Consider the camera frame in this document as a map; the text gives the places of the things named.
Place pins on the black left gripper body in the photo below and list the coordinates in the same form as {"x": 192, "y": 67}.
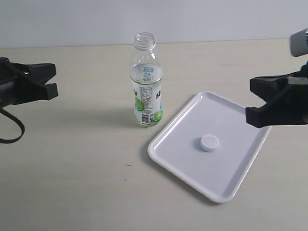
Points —
{"x": 6, "y": 84}

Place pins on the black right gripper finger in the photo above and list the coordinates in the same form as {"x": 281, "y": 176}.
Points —
{"x": 267, "y": 87}
{"x": 274, "y": 113}

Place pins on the white rectangular plastic tray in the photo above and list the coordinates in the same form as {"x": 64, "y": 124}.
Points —
{"x": 217, "y": 175}

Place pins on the white bottle cap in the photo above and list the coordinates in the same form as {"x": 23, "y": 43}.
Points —
{"x": 209, "y": 142}

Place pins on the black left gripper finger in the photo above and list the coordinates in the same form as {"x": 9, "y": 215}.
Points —
{"x": 27, "y": 89}
{"x": 40, "y": 73}

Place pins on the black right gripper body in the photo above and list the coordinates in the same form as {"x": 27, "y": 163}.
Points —
{"x": 299, "y": 96}

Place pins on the clear plastic drink bottle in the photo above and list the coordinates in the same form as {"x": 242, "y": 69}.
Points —
{"x": 146, "y": 76}

